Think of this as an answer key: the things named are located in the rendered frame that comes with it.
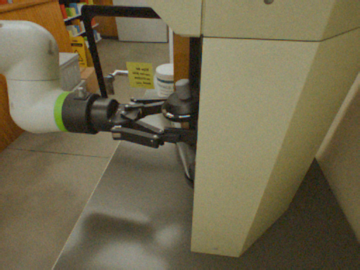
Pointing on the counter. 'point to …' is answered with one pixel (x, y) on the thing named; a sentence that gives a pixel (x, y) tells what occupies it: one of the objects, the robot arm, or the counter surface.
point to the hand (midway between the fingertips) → (189, 121)
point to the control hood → (181, 15)
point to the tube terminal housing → (265, 109)
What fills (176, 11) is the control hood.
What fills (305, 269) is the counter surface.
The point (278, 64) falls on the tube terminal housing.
